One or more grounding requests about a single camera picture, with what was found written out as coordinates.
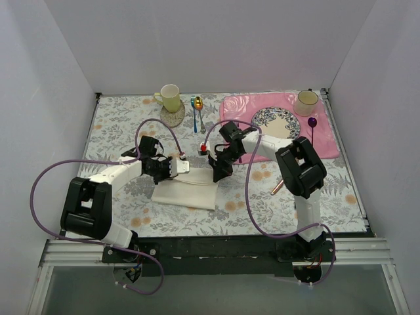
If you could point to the blue floral plate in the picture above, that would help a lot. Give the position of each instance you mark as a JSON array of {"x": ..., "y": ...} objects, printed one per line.
[{"x": 277, "y": 122}]

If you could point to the white cloth napkin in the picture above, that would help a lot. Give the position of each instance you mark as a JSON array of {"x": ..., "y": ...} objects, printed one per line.
[{"x": 194, "y": 189}]

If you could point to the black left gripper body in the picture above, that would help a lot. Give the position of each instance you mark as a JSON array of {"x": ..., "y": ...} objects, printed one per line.
[{"x": 167, "y": 168}]

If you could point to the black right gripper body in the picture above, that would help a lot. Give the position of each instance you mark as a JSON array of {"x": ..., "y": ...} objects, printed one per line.
[{"x": 220, "y": 163}]

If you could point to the blue fork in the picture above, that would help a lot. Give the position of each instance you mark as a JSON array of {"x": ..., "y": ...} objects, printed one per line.
[{"x": 192, "y": 101}]

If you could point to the yellow green mug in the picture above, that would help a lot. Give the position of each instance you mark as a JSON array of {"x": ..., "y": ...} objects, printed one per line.
[{"x": 169, "y": 97}]

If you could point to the rose gold knife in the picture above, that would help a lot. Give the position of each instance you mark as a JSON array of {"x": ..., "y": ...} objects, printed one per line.
[{"x": 277, "y": 188}]

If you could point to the woven round coaster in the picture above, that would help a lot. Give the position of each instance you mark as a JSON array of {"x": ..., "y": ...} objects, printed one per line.
[{"x": 173, "y": 119}]

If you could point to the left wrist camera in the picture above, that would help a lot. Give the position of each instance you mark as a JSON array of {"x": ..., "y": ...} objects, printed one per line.
[{"x": 178, "y": 166}]

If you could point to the rainbow gold spoon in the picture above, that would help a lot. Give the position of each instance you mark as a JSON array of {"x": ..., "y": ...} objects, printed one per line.
[{"x": 198, "y": 105}]

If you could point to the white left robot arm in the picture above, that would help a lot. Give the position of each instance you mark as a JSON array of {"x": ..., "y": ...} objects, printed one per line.
[{"x": 88, "y": 205}]

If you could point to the purple spoon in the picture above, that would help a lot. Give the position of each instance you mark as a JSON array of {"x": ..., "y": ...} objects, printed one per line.
[{"x": 312, "y": 123}]

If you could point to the cream enamel mug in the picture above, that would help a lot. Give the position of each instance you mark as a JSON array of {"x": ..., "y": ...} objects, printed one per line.
[{"x": 305, "y": 103}]

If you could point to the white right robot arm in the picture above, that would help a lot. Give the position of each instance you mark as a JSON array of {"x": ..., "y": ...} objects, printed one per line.
[{"x": 301, "y": 168}]

